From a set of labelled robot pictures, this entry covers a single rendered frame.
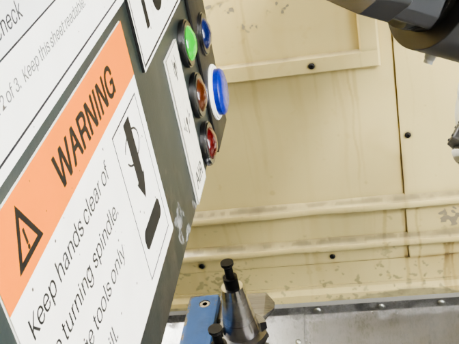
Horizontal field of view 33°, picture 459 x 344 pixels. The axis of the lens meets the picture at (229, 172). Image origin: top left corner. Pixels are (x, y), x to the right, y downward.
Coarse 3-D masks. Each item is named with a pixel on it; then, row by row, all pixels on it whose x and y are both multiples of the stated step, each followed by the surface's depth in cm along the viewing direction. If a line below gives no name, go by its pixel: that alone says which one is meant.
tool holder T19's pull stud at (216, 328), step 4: (212, 324) 81; (216, 324) 81; (220, 324) 81; (208, 328) 80; (212, 328) 80; (216, 328) 80; (220, 328) 80; (208, 332) 80; (212, 332) 80; (216, 332) 80; (220, 332) 80; (212, 336) 80; (216, 336) 80; (220, 336) 80; (216, 340) 80; (220, 340) 81; (224, 340) 82
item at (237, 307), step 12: (240, 288) 91; (228, 300) 91; (240, 300) 91; (228, 312) 91; (240, 312) 91; (252, 312) 93; (228, 324) 92; (240, 324) 92; (252, 324) 93; (228, 336) 93; (240, 336) 92; (252, 336) 93
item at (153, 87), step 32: (128, 32) 34; (160, 64) 39; (64, 96) 26; (160, 96) 38; (160, 128) 37; (160, 160) 37; (0, 192) 21; (192, 192) 43; (160, 288) 35; (0, 320) 20; (160, 320) 34
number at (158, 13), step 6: (156, 0) 38; (162, 0) 40; (168, 0) 41; (156, 6) 38; (162, 6) 39; (168, 6) 41; (156, 12) 38; (162, 12) 39; (156, 18) 38; (162, 18) 39; (156, 24) 38
